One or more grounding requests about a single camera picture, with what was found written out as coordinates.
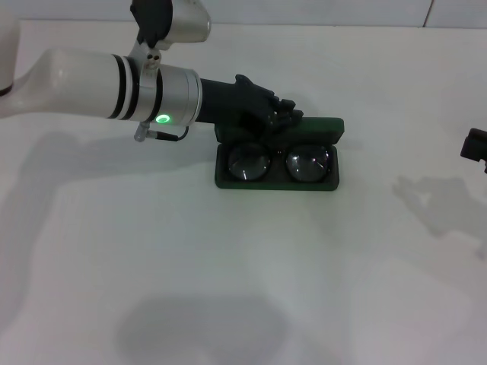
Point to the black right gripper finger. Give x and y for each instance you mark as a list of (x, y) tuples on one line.
[(475, 146)]

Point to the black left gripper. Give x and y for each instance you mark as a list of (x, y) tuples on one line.
[(232, 102)]

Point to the green glasses case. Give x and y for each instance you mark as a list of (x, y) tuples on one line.
[(327, 129)]

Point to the black glasses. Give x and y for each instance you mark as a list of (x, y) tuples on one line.
[(247, 163)]

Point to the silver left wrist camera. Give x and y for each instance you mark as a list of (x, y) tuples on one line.
[(179, 19)]

